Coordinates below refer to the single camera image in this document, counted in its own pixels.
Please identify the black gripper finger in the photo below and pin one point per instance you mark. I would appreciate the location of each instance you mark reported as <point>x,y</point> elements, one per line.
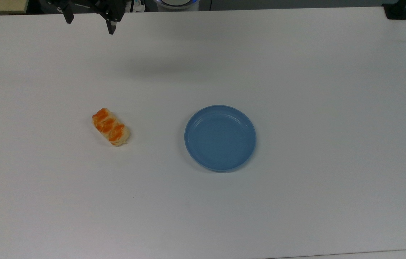
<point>68,16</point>
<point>111,28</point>

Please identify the black table clamp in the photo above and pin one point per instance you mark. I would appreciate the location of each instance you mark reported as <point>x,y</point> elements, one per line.
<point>396,10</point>

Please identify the orange glazed bread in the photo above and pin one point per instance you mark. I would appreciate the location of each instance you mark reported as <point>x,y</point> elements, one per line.
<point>111,127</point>

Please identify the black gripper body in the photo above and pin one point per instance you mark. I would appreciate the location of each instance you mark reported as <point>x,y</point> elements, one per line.
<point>88,4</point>

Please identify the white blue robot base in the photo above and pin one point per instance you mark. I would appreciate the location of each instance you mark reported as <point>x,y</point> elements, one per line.
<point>176,3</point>

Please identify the blue round plate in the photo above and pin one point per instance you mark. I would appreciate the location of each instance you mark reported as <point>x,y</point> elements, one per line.
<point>220,138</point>

